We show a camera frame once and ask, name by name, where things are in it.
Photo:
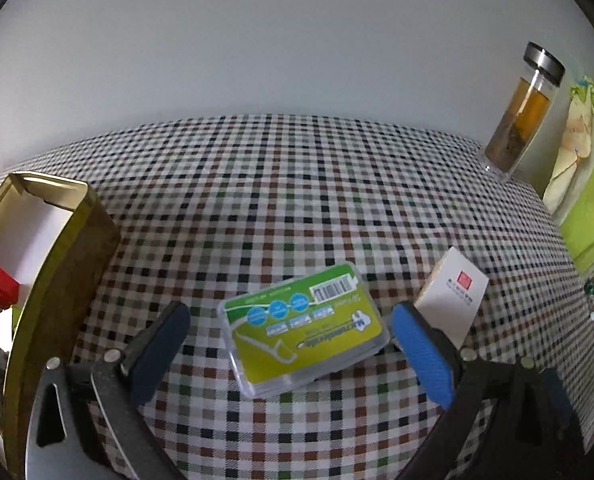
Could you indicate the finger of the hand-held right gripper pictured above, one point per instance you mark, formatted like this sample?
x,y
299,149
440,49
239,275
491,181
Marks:
x,y
563,410

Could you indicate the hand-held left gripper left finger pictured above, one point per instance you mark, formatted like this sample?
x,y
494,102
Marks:
x,y
159,345

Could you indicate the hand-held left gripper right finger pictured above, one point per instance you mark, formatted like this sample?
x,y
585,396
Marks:
x,y
422,355

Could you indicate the white cardboard box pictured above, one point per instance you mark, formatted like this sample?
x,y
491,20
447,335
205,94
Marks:
x,y
452,295

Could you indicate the gold metal tin box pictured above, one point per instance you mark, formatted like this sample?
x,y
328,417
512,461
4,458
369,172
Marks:
x,y
57,310

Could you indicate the clear green-label floss box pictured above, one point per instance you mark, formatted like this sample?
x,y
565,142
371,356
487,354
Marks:
x,y
302,325

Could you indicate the checkered tablecloth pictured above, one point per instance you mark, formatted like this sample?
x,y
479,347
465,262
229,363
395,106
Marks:
x,y
302,200

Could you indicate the green printed cloth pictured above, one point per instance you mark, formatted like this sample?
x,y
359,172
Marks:
x,y
592,200

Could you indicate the glass tea bottle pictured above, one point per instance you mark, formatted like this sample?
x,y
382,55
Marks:
x,y
519,120

